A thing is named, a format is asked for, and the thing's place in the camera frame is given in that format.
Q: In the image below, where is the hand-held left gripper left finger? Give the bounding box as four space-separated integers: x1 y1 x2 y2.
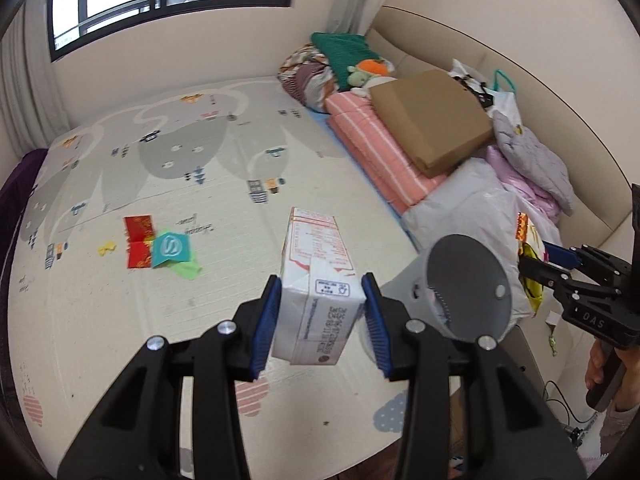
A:
57 274 283 480

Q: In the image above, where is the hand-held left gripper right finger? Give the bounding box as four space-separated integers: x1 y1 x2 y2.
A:
361 272 588 480

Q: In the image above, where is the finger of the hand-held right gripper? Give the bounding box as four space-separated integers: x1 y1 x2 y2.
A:
542 241 631 281
517 255 586 301

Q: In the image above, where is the yellow red snack packet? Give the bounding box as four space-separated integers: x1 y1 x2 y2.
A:
515 212 548 313

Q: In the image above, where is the pink white milk carton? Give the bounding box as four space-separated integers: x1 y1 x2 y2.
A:
270 206 368 367

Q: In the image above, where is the grey plastic cup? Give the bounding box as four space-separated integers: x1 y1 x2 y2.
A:
357 234 515 361

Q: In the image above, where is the green paper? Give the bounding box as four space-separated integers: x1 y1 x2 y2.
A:
167 259 203 279

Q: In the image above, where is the teal card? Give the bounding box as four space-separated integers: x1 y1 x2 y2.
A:
151 230 193 267

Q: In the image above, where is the red envelope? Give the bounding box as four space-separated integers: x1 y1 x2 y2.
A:
123 214 158 269

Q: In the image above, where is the person's right hand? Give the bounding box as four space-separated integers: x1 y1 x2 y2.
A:
585 342 640 411

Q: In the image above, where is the pink bedding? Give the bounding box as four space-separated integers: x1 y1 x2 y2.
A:
487 145 561 218

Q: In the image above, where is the grey quilted cloth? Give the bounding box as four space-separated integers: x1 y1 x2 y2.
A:
492 109 576 216

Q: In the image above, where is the white plastic bag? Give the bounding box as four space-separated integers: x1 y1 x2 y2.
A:
402 157 561 321

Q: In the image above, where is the printed play mat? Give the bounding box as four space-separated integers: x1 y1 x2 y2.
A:
0 76 421 480

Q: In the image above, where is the beige padded headboard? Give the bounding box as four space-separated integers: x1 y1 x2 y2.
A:
365 5 640 241

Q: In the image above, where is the pink striped quilt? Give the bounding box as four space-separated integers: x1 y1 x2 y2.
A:
325 92 448 213

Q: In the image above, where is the brown cardboard box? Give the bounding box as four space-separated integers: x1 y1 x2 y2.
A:
369 70 495 178

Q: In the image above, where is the green orange plush toy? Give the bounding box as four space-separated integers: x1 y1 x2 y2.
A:
346 58 396 97

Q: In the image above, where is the striped blanket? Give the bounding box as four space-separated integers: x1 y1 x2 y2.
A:
277 42 336 108

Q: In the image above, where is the green knitted cloth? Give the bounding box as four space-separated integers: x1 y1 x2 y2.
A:
311 32 378 86

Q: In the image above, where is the purple velvet cloth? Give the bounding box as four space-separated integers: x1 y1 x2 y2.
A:
0 147 48 281

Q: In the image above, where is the white bag green handle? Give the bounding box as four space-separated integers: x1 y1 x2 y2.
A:
447 57 521 126

